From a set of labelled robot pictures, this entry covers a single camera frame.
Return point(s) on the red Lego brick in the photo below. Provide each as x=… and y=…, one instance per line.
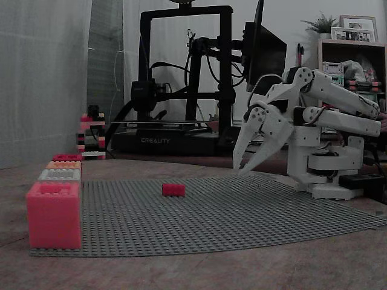
x=66, y=157
x=173, y=190

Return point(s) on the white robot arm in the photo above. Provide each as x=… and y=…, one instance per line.
x=332, y=121

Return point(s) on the grey plastic drawer storage unit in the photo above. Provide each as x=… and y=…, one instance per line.
x=332, y=71

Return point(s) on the grey Lego baseplate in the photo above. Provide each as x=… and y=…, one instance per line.
x=196, y=220

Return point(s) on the multicolour Lego brick tower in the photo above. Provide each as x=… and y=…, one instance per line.
x=90, y=137

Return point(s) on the orange lego brick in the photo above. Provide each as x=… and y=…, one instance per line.
x=62, y=165

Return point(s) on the grey lego brick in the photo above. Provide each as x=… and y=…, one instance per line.
x=48, y=176

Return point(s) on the large pink lego block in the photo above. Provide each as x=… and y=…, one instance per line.
x=54, y=220

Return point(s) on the red and black pens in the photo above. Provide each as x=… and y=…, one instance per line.
x=300, y=54

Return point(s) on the black computer monitor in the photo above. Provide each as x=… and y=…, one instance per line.
x=264, y=51

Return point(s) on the light wooden shelf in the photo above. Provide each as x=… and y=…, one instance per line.
x=321, y=54

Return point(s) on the black Creality 3D printer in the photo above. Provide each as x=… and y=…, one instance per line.
x=169, y=140

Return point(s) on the clear plastic bag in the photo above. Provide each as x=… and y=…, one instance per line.
x=359, y=69

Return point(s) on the green potted plant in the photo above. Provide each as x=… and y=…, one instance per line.
x=322, y=24

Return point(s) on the white sheer curtain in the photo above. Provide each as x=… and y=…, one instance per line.
x=42, y=84

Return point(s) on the wide white picture frame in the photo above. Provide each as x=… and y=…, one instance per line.
x=352, y=34

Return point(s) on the tall white picture frame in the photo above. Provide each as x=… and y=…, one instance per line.
x=358, y=21

